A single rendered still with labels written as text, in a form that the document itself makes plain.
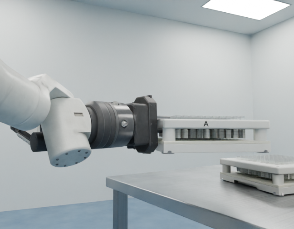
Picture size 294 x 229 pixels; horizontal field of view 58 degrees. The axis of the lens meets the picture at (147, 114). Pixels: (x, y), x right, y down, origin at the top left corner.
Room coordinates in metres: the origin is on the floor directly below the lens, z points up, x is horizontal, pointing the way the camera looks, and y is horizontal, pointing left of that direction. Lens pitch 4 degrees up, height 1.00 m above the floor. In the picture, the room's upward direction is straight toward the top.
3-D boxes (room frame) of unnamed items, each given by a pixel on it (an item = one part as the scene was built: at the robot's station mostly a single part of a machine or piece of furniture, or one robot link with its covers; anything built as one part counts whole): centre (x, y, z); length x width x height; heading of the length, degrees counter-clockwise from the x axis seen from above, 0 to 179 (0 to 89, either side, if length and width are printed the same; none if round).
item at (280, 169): (0.84, -0.41, 0.90); 0.25 x 0.24 x 0.02; 21
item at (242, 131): (0.62, -0.22, 1.00); 0.01 x 0.01 x 0.07
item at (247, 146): (0.68, -0.13, 0.97); 0.24 x 0.24 x 0.02; 11
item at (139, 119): (0.54, 0.04, 1.02); 0.12 x 0.10 x 0.13; 133
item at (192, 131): (0.60, -0.10, 1.00); 0.01 x 0.01 x 0.07
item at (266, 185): (0.84, -0.41, 0.85); 0.24 x 0.24 x 0.02; 21
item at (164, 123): (0.68, -0.13, 1.02); 0.25 x 0.24 x 0.02; 11
